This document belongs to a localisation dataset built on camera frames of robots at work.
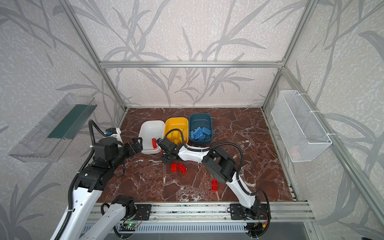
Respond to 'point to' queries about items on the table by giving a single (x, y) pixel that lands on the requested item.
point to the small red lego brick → (174, 167)
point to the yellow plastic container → (181, 123)
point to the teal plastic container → (201, 120)
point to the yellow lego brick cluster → (177, 139)
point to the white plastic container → (150, 131)
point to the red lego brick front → (214, 185)
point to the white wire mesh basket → (301, 134)
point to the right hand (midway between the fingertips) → (164, 152)
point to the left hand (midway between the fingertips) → (137, 137)
